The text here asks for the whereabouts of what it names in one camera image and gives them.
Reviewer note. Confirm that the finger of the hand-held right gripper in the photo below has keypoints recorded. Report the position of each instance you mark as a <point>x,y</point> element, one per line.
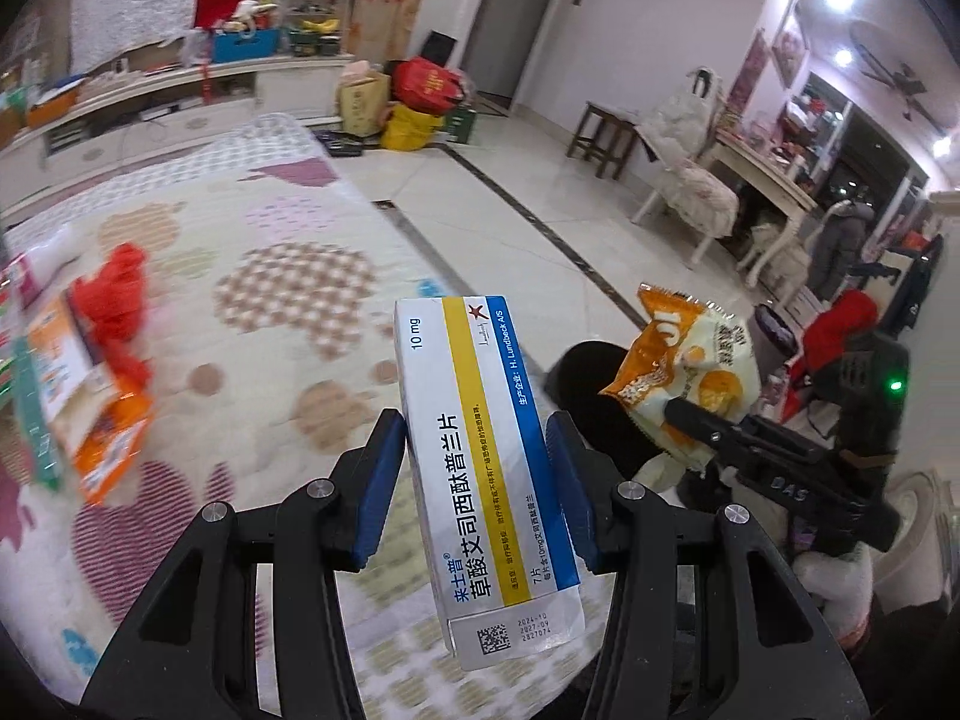
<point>705,420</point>

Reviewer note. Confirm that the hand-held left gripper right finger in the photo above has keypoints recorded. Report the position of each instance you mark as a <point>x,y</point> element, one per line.
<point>570,495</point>

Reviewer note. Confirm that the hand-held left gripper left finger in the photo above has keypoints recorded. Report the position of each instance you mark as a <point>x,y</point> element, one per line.
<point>379,487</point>

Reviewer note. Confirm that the orange white snack packet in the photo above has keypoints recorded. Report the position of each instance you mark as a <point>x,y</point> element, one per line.
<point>675,360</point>

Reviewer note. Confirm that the white blue yellow medicine box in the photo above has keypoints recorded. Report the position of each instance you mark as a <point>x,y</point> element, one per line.
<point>480,465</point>

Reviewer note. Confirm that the black trash bin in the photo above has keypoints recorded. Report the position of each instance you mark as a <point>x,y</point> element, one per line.
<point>585,397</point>

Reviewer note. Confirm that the red plastic bag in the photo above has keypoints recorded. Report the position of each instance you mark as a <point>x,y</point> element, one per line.
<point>112,300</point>

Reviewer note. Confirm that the orange white box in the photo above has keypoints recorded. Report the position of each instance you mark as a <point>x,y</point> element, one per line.
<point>64,360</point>

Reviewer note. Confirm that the translucent green wipes packet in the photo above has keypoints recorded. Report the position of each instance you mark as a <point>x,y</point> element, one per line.
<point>37,420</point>

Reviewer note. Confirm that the small patterned waste bin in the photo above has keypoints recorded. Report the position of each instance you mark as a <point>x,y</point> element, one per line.
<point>772,334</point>

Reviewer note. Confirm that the red garment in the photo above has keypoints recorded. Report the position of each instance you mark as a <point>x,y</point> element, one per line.
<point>840,322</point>

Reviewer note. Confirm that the grey hanging jacket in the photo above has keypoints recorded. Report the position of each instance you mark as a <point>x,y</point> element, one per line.
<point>840,240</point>

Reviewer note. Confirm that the white floral cushioned chair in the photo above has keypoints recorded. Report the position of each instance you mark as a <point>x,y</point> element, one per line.
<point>697,191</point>

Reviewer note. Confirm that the white dressing table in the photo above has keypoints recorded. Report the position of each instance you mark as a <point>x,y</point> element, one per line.
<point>757,165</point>

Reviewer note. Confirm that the orange foil packet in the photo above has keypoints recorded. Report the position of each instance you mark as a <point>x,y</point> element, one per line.
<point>112,442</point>

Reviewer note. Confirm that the patterned patchwork quilt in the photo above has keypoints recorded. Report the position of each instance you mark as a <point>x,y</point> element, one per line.
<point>285,202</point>

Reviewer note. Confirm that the white puffer jacket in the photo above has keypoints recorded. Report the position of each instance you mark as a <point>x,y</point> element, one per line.
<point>682,112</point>

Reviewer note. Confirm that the dark wooden stool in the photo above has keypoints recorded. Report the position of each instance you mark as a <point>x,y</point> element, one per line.
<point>600,116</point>

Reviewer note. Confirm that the yellow plastic bag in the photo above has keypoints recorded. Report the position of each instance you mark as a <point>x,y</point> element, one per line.
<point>409,127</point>

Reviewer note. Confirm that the green cardboard box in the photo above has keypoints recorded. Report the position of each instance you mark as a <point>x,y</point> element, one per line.
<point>461,125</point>

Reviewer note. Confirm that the beige gift bag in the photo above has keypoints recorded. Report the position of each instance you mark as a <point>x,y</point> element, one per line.
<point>364,101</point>

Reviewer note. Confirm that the framed floral picture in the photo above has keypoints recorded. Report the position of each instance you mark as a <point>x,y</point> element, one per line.
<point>789,41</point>

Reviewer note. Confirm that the dark ceiling fan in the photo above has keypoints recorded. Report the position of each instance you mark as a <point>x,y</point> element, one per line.
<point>900,79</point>

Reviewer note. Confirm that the white plastic bottle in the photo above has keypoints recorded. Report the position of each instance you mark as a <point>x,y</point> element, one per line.
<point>56,251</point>

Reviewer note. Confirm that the red fabric bag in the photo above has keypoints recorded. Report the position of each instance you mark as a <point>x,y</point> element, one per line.
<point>424,82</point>

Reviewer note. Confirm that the white TV cabinet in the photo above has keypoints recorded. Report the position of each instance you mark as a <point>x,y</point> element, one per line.
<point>300,75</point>

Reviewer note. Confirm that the black bag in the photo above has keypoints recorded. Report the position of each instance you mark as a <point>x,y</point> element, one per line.
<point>436,45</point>

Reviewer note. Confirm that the blue storage basket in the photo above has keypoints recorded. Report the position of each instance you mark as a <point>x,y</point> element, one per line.
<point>244,46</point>

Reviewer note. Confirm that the bunch of bananas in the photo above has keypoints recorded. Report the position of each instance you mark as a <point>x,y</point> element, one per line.
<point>319,25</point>

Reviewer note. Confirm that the orange tray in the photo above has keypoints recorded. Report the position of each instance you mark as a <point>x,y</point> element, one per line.
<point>52,109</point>

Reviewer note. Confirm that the white quilted cloth cover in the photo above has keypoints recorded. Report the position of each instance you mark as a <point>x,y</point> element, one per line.
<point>127,0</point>

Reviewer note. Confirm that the red floral wall hanging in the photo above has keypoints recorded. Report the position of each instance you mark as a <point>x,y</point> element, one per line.
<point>750,67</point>

